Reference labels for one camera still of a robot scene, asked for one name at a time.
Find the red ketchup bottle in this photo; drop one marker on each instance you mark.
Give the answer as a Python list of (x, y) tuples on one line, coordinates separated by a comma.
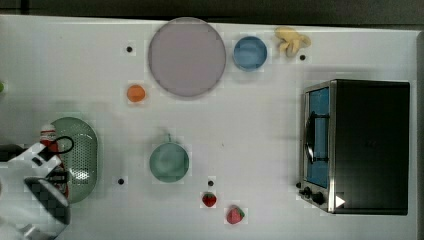
[(58, 177)]

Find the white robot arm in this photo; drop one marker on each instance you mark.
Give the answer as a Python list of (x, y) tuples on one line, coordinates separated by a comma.
[(31, 207)]

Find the green strainer basket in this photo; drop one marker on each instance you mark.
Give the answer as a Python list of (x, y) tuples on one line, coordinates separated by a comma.
[(81, 162)]

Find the green mug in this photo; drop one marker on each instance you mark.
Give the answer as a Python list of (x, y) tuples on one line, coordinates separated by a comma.
[(169, 162)]

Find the grey round plate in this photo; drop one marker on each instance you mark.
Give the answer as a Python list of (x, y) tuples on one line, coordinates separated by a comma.
[(187, 57)]

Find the blue bowl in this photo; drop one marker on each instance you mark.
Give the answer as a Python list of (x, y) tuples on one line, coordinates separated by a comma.
[(250, 53)]

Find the red toy strawberry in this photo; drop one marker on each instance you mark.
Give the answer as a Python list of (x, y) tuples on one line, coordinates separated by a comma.
[(209, 199)]

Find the orange toy fruit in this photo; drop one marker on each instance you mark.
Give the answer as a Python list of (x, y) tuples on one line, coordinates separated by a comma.
[(136, 93)]

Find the pink toy strawberry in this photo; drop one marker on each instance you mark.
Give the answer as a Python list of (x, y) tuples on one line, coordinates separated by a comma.
[(235, 215)]

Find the yellow peeled banana toy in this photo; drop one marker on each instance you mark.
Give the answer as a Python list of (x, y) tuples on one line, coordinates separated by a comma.
[(291, 41)]

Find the black toaster oven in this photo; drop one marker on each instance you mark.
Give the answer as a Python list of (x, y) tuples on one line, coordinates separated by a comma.
[(362, 150)]

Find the black oven door handle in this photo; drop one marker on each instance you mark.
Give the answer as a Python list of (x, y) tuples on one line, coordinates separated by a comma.
[(310, 135)]

